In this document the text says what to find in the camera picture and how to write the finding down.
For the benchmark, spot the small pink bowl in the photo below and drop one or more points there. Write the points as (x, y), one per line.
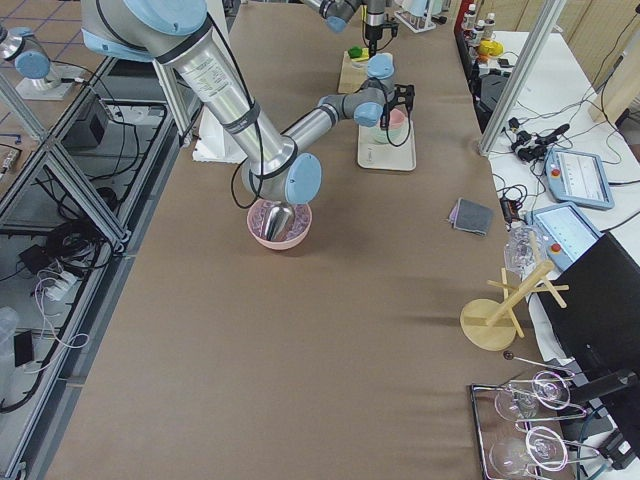
(396, 119)

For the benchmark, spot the black monitor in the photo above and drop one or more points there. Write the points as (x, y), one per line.
(599, 326)

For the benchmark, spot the wooden mug tree stand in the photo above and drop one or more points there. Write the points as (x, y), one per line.
(493, 325)

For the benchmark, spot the wooden cutting board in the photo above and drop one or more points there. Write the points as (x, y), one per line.
(353, 73)

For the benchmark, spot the blue teach pendant near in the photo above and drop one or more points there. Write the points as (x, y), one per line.
(567, 233)

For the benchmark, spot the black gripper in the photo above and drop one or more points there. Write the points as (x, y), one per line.
(372, 26)
(385, 121)

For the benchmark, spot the green lime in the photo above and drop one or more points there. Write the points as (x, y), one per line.
(355, 52)

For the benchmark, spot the yellow plastic knife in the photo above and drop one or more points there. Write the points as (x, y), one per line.
(364, 54)

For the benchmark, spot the lower wine glass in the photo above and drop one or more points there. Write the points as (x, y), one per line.
(540, 452)

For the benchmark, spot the purple cloth under grey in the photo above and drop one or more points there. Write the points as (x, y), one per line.
(453, 215)

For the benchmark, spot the large pink ice bowl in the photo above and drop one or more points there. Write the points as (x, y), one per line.
(298, 232)

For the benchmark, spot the white rabbit tray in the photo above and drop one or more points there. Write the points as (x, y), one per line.
(386, 157)

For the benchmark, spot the grey folded cloth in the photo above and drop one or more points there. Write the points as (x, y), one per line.
(473, 217)

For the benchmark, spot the wire glass holder rack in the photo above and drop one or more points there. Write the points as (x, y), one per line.
(518, 431)

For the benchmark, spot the blue teach pendant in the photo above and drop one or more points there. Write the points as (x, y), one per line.
(567, 233)
(578, 177)

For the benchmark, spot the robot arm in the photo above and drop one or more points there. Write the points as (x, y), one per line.
(183, 36)
(338, 13)

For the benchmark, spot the clear plastic container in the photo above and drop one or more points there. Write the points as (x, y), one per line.
(524, 250)

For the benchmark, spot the aluminium frame post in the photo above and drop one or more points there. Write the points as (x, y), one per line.
(536, 40)

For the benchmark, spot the wine glass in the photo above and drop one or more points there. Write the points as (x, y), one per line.
(540, 452)
(526, 399)

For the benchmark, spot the metal ice scoop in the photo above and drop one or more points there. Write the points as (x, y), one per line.
(278, 221)

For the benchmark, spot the upper wine glass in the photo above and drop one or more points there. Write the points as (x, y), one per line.
(526, 399)

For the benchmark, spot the blue teach pendant far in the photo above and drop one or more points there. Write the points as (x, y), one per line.
(578, 177)

